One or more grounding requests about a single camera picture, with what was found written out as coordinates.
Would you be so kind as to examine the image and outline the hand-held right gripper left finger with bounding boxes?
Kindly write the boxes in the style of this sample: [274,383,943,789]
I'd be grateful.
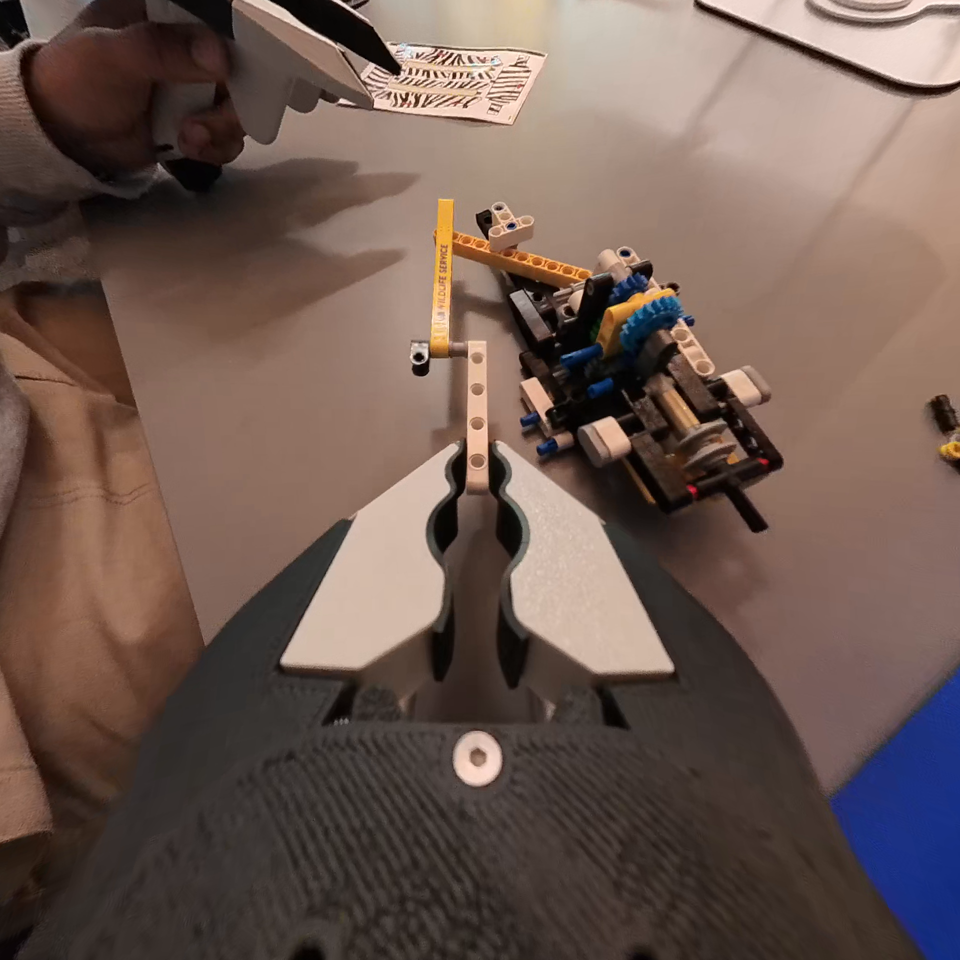
[279,441,466,712]

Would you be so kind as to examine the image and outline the lego vehicle chassis with gears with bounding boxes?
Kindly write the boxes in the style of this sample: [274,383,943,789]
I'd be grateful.
[433,201,786,535]

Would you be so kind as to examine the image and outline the person's grey sweater hem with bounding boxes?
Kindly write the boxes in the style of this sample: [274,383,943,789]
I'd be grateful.
[0,366,33,530]

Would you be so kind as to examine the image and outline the person's beige pants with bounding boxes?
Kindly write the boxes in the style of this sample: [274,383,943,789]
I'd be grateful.
[0,281,205,871]

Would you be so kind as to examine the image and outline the white and yellow lego beam assembly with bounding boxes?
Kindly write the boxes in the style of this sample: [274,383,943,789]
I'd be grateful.
[410,198,490,497]

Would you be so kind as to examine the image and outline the blue mat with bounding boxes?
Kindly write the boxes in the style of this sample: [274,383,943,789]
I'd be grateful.
[828,667,960,960]

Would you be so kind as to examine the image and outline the person's left hand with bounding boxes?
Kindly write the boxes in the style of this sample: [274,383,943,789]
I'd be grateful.
[28,15,249,177]

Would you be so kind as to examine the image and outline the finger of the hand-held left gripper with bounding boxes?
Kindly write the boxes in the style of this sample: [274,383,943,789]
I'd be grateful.
[225,0,400,146]

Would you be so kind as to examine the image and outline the grey tray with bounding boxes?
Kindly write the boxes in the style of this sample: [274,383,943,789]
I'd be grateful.
[693,0,960,93]

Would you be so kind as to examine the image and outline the zebra striped sticker sheet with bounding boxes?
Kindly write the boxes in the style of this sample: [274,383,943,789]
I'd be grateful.
[337,43,549,126]

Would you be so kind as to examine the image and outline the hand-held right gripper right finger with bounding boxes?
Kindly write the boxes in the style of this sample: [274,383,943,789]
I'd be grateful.
[490,440,676,715]

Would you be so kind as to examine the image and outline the person's left forearm grey sleeve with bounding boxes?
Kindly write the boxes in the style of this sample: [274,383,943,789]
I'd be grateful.
[0,37,177,294]

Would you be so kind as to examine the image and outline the white flat object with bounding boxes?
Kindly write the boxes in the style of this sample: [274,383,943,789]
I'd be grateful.
[806,0,936,18]

